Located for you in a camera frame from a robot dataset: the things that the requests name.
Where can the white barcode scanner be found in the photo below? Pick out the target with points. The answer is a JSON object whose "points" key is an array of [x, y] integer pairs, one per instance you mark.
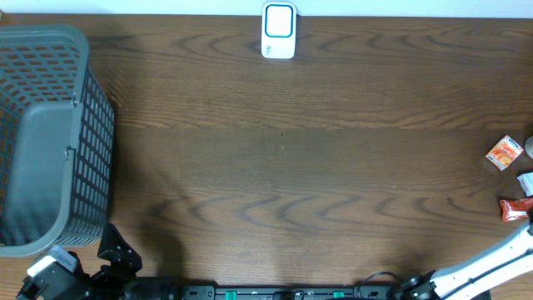
{"points": [[278, 30]]}

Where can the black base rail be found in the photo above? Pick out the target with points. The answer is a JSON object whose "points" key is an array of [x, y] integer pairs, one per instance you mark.
{"points": [[379, 286]]}

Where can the orange tissue pack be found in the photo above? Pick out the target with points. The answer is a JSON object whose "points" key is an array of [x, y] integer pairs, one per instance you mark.
{"points": [[504, 153]]}

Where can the white medicine box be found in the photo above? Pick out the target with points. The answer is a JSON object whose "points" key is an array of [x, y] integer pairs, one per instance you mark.
{"points": [[526, 182]]}

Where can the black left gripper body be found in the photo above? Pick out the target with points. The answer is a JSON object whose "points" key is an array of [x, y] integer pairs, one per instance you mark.
{"points": [[105, 272]]}

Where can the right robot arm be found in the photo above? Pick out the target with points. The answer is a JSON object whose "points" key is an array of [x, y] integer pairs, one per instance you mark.
{"points": [[498, 264]]}

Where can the dark grey plastic basket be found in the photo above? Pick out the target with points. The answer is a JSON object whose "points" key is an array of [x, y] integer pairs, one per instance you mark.
{"points": [[57, 133]]}

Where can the green lid jar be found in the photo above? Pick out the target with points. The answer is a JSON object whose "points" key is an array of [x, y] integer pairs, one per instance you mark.
{"points": [[528, 146]]}

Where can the orange snack bar wrapper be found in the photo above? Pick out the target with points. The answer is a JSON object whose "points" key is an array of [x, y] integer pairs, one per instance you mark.
{"points": [[512, 210]]}

